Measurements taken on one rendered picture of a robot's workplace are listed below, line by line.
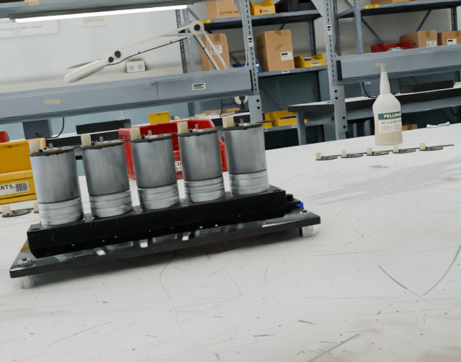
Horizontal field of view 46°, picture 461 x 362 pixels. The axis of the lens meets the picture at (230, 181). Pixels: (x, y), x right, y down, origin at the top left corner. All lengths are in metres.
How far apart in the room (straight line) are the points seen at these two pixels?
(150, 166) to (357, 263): 0.13
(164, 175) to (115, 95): 2.28
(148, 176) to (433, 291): 0.17
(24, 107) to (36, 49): 2.19
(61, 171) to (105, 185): 0.02
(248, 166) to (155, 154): 0.06
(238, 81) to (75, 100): 0.76
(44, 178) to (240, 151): 0.11
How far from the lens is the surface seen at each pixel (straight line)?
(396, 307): 0.20
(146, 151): 0.31
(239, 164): 0.32
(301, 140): 3.45
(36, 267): 0.28
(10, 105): 2.62
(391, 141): 0.71
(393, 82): 3.08
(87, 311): 0.24
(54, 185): 0.31
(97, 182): 0.31
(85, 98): 2.59
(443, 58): 3.10
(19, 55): 4.79
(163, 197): 0.32
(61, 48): 4.76
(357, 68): 2.87
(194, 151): 0.32
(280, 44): 4.53
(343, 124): 2.85
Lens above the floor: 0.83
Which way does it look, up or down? 8 degrees down
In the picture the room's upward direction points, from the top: 7 degrees counter-clockwise
